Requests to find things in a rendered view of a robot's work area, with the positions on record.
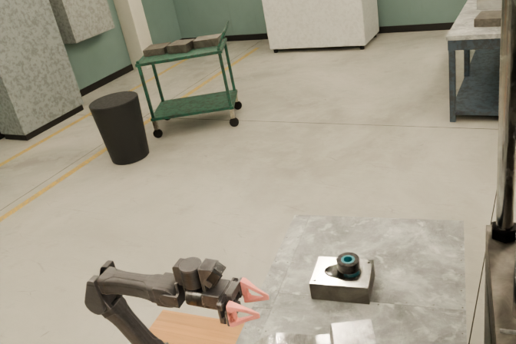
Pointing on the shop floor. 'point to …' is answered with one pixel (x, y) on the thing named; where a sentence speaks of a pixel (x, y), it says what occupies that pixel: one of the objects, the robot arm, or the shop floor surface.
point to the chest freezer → (322, 11)
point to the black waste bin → (121, 127)
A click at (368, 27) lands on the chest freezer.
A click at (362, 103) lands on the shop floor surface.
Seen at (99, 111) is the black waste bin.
